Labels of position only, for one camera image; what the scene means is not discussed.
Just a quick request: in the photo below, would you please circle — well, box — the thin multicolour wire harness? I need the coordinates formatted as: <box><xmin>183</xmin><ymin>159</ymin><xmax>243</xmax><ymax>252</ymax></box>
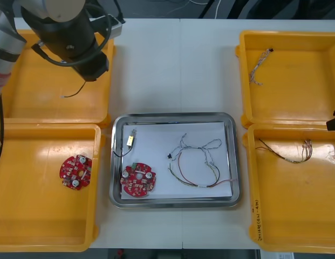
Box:
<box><xmin>255</xmin><ymin>138</ymin><xmax>313</xmax><ymax>165</ymax></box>

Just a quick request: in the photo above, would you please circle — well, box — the steel tray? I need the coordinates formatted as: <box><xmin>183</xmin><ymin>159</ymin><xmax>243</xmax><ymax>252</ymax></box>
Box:
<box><xmin>108</xmin><ymin>112</ymin><xmax>241</xmax><ymax>209</ymax></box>

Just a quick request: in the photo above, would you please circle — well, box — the twisted blue-white wire harness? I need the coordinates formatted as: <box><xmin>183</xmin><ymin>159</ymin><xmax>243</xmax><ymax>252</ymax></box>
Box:
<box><xmin>249</xmin><ymin>47</ymin><xmax>275</xmax><ymax>86</ymax></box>
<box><xmin>166</xmin><ymin>133</ymin><xmax>223</xmax><ymax>166</ymax></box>

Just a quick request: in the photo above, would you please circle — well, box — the white sheet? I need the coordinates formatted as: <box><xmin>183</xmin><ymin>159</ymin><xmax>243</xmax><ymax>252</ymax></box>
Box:
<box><xmin>120</xmin><ymin>121</ymin><xmax>233</xmax><ymax>201</ymax></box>

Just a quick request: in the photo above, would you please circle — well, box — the round red circuit board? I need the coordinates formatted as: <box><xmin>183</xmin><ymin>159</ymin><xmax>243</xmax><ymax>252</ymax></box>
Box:
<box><xmin>58</xmin><ymin>154</ymin><xmax>93</xmax><ymax>192</ymax></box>
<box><xmin>120</xmin><ymin>162</ymin><xmax>159</xmax><ymax>199</ymax></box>

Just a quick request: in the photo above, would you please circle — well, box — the yellow-orange plastic bin with handwriting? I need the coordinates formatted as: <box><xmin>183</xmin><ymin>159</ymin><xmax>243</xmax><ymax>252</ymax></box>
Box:
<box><xmin>242</xmin><ymin>122</ymin><xmax>335</xmax><ymax>254</ymax></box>

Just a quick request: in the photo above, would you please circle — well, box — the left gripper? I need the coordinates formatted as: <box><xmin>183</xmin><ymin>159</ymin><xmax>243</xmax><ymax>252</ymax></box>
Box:
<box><xmin>71</xmin><ymin>51</ymin><xmax>110</xmax><ymax>81</ymax></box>

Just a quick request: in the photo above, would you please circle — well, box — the white cable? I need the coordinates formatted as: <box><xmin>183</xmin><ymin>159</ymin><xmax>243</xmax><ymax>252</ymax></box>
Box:
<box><xmin>188</xmin><ymin>0</ymin><xmax>222</xmax><ymax>19</ymax></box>

